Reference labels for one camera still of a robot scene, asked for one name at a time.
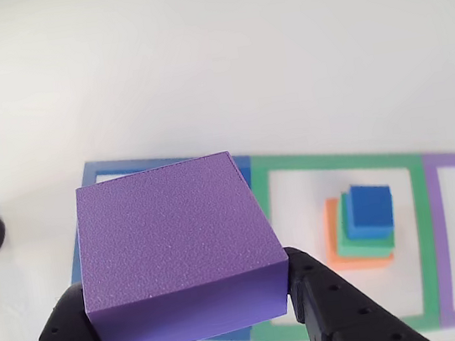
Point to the green block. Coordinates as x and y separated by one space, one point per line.
357 247

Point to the small blue block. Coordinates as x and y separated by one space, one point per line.
370 209

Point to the large purple block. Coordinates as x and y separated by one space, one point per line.
169 238

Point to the orange block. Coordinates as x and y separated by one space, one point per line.
332 240

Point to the green square frame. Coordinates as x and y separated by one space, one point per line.
336 159

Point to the blue square frame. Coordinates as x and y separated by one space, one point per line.
125 164

